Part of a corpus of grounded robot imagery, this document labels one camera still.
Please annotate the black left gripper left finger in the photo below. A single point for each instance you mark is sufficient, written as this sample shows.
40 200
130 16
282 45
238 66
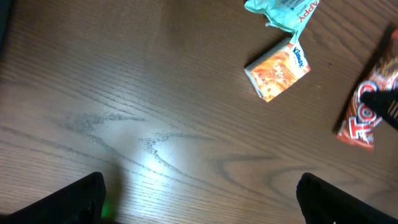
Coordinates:
80 202

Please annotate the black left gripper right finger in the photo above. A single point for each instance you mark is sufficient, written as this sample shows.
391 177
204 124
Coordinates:
321 202

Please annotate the orange tissue pack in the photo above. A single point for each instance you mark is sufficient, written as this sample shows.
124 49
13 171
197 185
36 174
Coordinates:
277 69

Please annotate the red chocolate bar wrapper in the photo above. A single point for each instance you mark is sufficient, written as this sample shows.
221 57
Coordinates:
359 121

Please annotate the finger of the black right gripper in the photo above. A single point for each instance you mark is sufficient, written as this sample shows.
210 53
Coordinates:
384 104

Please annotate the green wet wipes pack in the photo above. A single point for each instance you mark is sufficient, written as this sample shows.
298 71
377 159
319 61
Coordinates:
288 15

